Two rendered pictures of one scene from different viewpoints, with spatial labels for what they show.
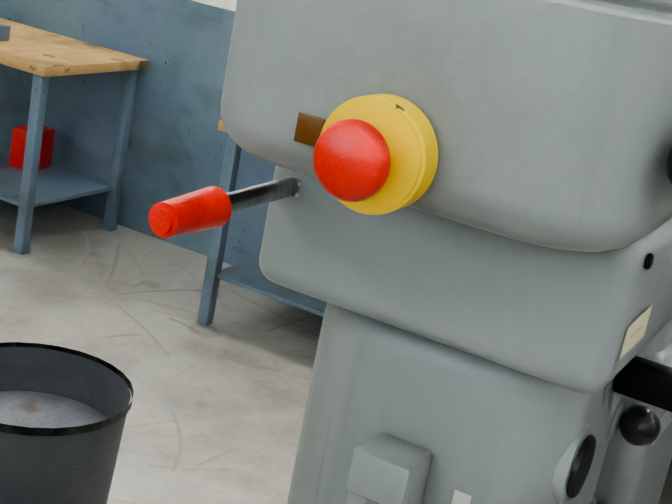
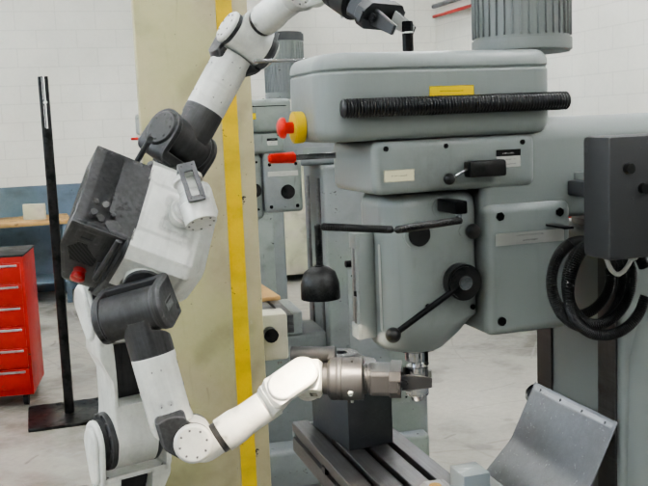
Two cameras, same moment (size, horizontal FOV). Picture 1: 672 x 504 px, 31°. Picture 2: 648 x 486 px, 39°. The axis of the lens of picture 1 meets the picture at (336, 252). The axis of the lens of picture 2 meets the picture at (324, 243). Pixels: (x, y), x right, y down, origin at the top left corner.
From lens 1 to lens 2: 1.44 m
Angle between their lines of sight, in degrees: 48
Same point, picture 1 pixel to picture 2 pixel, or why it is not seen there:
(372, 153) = (281, 123)
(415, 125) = (296, 116)
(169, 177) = not seen: outside the picture
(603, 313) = (371, 166)
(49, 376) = not seen: hidden behind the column
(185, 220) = (274, 157)
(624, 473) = (485, 256)
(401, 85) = (302, 108)
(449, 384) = (373, 208)
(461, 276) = (355, 167)
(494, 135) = (310, 114)
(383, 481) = (352, 240)
